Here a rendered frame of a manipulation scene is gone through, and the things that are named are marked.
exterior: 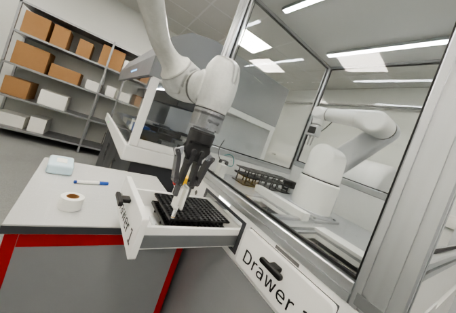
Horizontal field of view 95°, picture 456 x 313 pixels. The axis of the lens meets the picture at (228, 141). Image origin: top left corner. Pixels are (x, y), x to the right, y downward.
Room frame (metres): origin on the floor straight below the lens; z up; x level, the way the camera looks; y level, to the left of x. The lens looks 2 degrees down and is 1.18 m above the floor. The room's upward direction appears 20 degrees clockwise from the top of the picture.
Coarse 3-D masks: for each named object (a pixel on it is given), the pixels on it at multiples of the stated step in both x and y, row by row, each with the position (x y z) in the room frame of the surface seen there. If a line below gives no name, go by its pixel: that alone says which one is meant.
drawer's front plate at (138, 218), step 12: (132, 180) 0.70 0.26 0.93; (132, 192) 0.60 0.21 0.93; (132, 204) 0.57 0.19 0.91; (120, 216) 0.63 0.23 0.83; (132, 216) 0.55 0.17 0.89; (144, 216) 0.50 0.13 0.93; (132, 228) 0.52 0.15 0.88; (144, 228) 0.49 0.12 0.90; (132, 240) 0.50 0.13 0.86; (132, 252) 0.49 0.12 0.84
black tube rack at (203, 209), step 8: (152, 200) 0.73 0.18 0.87; (168, 200) 0.71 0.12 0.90; (192, 200) 0.79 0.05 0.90; (200, 200) 0.82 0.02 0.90; (160, 208) 0.69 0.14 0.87; (184, 208) 0.69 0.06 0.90; (192, 208) 0.71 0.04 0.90; (200, 208) 0.74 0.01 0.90; (208, 208) 0.76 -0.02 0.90; (160, 216) 0.64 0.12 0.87; (176, 216) 0.63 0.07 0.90; (184, 216) 0.63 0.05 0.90; (192, 216) 0.66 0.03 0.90; (200, 216) 0.68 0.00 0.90; (208, 216) 0.70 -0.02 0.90; (216, 216) 0.72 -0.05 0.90; (168, 224) 0.62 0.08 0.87; (176, 224) 0.63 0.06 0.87; (184, 224) 0.65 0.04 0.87; (192, 224) 0.66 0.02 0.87; (200, 224) 0.68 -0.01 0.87; (208, 224) 0.71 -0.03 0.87; (216, 224) 0.73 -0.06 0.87
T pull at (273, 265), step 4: (260, 260) 0.54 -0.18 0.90; (264, 260) 0.53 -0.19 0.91; (264, 264) 0.52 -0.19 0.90; (268, 264) 0.52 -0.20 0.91; (272, 264) 0.52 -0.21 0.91; (276, 264) 0.53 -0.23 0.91; (268, 268) 0.51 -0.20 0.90; (272, 268) 0.50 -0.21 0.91; (276, 268) 0.51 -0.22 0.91; (280, 268) 0.52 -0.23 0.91; (272, 272) 0.50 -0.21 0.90; (276, 272) 0.49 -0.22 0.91; (280, 272) 0.52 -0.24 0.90; (276, 276) 0.49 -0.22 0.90; (280, 276) 0.48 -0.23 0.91; (280, 280) 0.48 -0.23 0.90
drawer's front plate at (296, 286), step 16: (256, 240) 0.61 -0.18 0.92; (240, 256) 0.64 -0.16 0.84; (256, 256) 0.59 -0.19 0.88; (272, 256) 0.55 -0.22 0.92; (288, 272) 0.51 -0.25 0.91; (288, 288) 0.49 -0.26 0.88; (304, 288) 0.47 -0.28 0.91; (272, 304) 0.51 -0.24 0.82; (288, 304) 0.48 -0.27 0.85; (304, 304) 0.46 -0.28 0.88; (320, 304) 0.43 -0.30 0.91
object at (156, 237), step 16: (144, 192) 0.74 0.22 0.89; (160, 192) 0.77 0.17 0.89; (160, 224) 0.66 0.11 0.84; (224, 224) 0.78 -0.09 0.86; (144, 240) 0.51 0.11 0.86; (160, 240) 0.54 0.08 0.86; (176, 240) 0.57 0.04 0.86; (192, 240) 0.60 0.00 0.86; (208, 240) 0.63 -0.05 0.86; (224, 240) 0.66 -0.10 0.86
